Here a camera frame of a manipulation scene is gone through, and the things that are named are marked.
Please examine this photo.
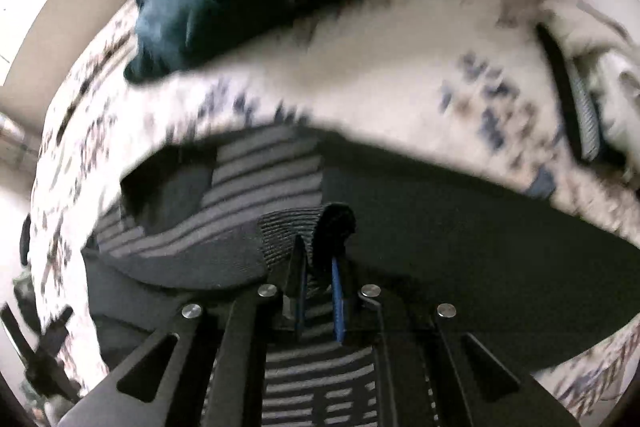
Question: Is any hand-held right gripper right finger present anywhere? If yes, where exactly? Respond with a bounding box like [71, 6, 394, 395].
[327, 254, 583, 427]

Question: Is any floral bedsheet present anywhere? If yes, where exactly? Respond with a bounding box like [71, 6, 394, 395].
[29, 0, 640, 419]

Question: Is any black striped sock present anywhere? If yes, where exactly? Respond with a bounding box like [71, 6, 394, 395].
[535, 23, 603, 164]

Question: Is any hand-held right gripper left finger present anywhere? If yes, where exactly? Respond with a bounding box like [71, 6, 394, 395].
[57, 234, 313, 427]

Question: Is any black stand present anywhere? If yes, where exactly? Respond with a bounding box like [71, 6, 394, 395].
[0, 301, 83, 405]

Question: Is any striped grey garment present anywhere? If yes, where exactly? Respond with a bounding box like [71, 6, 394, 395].
[82, 127, 383, 427]

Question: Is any dark grey knit garment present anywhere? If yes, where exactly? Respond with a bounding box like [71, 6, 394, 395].
[82, 129, 640, 375]

